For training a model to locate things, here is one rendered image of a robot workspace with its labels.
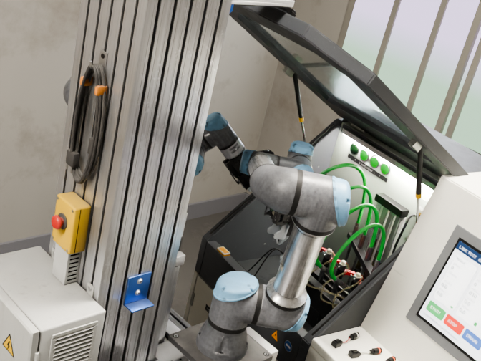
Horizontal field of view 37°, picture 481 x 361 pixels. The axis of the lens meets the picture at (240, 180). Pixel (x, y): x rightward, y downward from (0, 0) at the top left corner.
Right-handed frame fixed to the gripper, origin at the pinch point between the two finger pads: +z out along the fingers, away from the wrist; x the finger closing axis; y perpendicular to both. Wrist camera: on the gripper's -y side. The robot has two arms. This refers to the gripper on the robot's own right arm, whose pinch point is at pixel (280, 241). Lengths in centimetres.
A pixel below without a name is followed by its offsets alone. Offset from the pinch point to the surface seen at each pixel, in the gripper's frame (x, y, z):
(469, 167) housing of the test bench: 12, -71, -29
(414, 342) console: 43, -27, 15
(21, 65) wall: -187, 26, 6
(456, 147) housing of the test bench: -5, -83, -29
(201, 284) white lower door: -40, -3, 45
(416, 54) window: -118, -178, -32
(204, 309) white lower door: -35, -3, 53
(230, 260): -28.6, -4.7, 26.4
